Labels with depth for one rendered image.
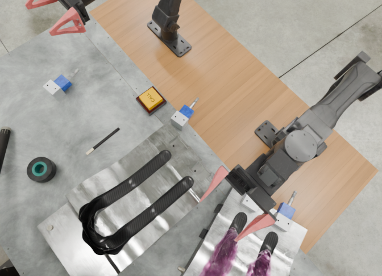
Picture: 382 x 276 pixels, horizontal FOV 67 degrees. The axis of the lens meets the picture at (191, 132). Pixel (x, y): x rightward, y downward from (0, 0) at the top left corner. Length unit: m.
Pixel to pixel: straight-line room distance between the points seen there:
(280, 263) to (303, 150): 0.50
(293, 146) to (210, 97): 0.61
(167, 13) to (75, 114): 0.47
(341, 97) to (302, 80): 1.53
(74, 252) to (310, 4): 2.33
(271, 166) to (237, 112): 0.60
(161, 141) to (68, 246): 0.41
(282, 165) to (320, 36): 2.02
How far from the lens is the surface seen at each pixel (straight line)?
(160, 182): 0.89
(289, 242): 0.98
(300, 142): 0.53
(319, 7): 2.64
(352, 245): 2.06
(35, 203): 1.07
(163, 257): 0.97
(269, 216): 0.56
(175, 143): 0.94
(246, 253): 0.92
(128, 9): 1.30
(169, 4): 1.05
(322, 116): 0.65
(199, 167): 0.92
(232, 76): 1.13
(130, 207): 0.87
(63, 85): 1.11
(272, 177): 0.49
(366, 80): 0.74
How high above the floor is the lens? 1.77
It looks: 72 degrees down
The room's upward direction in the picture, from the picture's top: 9 degrees clockwise
